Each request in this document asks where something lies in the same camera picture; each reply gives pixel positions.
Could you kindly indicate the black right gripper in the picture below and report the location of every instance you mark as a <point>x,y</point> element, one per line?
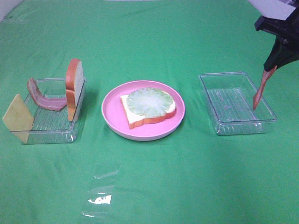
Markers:
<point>286,45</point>

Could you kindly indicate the bacon strip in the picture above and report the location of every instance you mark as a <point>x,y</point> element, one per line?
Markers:
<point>53,104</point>
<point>265,77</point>

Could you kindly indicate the green lettuce leaf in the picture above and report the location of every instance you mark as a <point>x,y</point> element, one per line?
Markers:
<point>149,102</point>

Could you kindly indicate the toast bread slice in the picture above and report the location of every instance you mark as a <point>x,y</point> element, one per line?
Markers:
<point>73,83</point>
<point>136,121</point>

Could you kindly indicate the right clear plastic tray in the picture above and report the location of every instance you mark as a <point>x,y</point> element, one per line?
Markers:
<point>228,97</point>

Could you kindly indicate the clear plastic tray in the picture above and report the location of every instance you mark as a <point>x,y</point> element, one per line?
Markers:
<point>49,127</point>
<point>228,97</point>

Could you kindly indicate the green tablecloth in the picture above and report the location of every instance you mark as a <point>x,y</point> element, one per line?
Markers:
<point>192,176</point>

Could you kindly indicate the pink round plate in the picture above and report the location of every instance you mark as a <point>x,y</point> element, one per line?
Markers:
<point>115,118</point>

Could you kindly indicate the clear plastic film sheet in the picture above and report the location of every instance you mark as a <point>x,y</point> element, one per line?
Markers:
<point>99,196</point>

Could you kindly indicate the left clear plastic tray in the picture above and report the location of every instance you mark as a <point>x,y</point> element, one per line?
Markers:
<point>49,127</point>

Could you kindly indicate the yellow cheese slice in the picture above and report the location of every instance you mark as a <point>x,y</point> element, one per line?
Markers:
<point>18,119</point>

